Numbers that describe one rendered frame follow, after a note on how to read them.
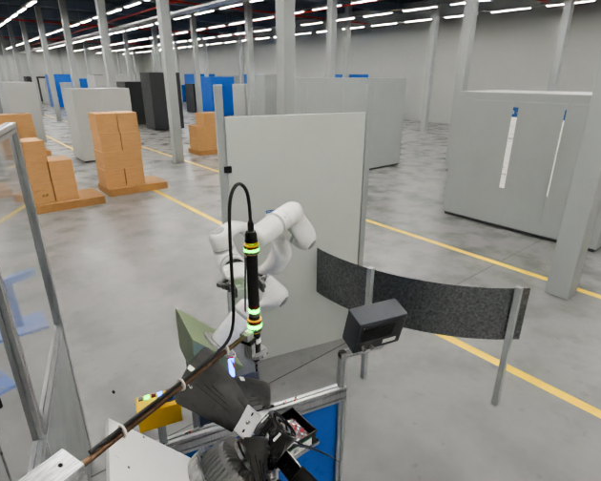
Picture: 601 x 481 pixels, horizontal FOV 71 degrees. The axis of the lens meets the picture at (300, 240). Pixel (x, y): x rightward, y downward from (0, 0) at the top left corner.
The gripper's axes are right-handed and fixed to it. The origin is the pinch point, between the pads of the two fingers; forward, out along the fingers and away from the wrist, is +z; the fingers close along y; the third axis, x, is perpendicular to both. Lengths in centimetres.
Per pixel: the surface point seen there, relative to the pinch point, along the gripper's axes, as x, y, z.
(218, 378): -27.4, 11.5, 2.1
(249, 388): -47.9, -2.2, -12.8
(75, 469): -8, 46, 40
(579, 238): -94, -396, -144
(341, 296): -102, -118, -146
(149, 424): -64, 33, -28
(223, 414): -34.7, 12.4, 9.7
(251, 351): -17.5, 2.0, 6.3
